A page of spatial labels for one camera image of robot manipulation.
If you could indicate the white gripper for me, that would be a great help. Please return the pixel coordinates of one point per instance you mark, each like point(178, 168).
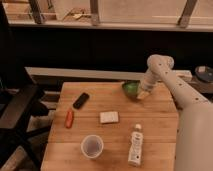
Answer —
point(147, 84)

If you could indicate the green ceramic bowl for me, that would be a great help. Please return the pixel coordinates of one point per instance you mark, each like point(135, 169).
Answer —
point(130, 89)

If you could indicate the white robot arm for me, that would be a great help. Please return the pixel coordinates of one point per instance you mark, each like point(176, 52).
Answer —
point(194, 142)

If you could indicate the dark round device on shelf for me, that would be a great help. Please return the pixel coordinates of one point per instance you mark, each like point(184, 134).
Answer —
point(204, 73)

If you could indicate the white rectangular sponge block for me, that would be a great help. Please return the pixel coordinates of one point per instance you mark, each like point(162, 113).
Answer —
point(109, 117)

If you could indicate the black rectangular remote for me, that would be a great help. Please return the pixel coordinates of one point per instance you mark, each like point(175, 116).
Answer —
point(81, 101)

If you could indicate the white squeeze bottle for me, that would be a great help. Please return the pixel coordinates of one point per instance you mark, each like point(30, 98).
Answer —
point(135, 151)

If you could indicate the clear plastic cup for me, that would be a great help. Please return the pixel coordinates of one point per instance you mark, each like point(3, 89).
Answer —
point(92, 146)

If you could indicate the black chair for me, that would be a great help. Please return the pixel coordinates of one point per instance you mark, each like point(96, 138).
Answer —
point(16, 115)

